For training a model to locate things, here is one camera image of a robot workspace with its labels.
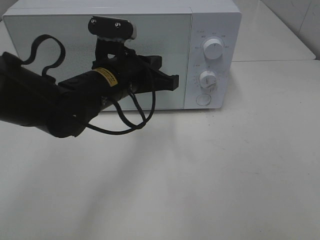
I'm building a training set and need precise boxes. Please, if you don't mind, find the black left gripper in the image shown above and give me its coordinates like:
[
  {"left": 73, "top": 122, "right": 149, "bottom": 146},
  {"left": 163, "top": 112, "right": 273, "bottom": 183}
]
[{"left": 91, "top": 38, "right": 180, "bottom": 100}]

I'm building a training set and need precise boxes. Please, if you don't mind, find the white timer knob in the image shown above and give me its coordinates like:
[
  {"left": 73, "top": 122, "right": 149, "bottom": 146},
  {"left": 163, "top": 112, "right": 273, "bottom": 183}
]
[{"left": 199, "top": 70, "right": 218, "bottom": 89}]

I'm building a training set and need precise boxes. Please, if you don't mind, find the white microwave oven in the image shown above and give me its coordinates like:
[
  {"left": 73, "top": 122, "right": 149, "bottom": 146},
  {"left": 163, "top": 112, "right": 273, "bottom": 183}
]
[{"left": 2, "top": 0, "right": 242, "bottom": 109}]

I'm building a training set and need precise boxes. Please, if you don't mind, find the white microwave door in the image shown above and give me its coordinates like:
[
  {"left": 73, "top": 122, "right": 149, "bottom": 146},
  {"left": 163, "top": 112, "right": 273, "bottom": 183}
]
[{"left": 4, "top": 14, "right": 191, "bottom": 110}]

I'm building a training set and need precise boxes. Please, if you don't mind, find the round door release button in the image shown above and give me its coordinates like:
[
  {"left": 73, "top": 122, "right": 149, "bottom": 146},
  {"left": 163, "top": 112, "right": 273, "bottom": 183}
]
[{"left": 196, "top": 94, "right": 212, "bottom": 106}]

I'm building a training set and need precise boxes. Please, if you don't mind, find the left silver black wrist camera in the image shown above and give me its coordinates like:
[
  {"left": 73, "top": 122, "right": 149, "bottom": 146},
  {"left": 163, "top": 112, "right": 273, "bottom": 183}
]
[{"left": 88, "top": 16, "right": 137, "bottom": 41}]

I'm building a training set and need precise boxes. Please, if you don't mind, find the left black camera cable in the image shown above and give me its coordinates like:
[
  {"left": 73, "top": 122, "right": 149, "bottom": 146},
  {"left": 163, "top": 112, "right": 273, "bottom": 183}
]
[{"left": 18, "top": 34, "right": 157, "bottom": 134}]

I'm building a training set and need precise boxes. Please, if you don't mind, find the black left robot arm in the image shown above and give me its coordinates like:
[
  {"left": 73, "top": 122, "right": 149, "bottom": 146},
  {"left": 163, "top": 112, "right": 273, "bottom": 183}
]
[{"left": 0, "top": 34, "right": 179, "bottom": 138}]

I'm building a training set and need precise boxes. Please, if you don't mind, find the upper white power knob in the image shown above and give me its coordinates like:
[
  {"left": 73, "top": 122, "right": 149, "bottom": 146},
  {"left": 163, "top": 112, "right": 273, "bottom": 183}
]
[{"left": 202, "top": 36, "right": 224, "bottom": 60}]

